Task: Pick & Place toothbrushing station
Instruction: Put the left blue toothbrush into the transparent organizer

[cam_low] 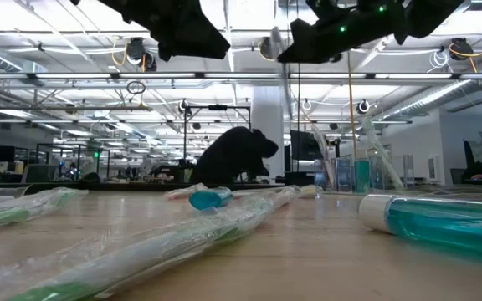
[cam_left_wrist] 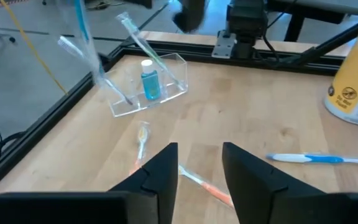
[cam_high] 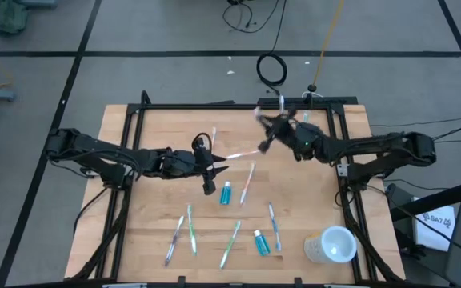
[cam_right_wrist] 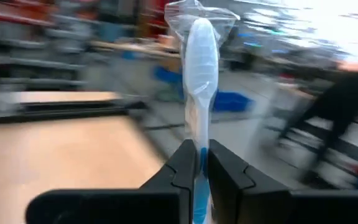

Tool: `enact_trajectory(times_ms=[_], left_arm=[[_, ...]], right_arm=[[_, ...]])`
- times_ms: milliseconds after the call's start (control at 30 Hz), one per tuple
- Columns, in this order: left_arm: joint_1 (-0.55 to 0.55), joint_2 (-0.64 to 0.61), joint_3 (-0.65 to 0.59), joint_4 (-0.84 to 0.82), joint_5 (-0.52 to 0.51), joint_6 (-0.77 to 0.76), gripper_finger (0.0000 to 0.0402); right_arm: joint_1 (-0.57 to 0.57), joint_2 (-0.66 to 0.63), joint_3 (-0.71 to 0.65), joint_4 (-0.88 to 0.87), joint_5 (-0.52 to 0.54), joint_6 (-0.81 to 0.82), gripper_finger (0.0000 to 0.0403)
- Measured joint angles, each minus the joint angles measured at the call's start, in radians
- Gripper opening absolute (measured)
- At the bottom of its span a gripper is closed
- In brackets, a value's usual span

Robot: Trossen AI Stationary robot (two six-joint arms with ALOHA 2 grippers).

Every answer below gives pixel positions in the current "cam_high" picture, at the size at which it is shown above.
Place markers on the white cup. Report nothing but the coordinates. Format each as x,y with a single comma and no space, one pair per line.
334,244

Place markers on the teal toothbrush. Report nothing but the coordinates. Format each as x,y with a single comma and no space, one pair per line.
305,117

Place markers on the white flat bar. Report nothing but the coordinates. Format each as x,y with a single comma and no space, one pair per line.
124,285
346,286

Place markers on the green toothbrush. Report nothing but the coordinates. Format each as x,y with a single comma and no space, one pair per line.
229,245
191,230

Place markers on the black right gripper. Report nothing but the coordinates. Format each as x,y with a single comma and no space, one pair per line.
284,130

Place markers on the blue toothbrush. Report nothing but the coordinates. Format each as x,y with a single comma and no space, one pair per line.
274,226

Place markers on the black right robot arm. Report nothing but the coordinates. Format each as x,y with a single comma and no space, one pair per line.
374,146

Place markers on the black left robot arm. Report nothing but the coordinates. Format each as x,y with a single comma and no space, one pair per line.
106,150

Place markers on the black metal table frame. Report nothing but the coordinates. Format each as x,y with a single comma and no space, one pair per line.
234,106

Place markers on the white labelled box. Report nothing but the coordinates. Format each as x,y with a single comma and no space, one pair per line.
434,232

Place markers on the purple toothbrush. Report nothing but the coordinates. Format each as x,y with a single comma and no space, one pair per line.
173,241

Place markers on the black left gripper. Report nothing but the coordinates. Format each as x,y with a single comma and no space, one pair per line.
194,164

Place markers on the pink white toothbrush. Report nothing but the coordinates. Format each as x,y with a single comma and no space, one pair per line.
248,183

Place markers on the small teal mouthwash bottle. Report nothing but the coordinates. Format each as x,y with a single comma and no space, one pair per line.
225,193
261,242

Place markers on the black table clamp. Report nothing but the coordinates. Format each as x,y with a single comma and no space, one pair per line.
297,282
181,280

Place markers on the black diagonal beam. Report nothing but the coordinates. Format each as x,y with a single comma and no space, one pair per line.
438,198

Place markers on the green bag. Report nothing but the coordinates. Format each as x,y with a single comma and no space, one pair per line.
6,16

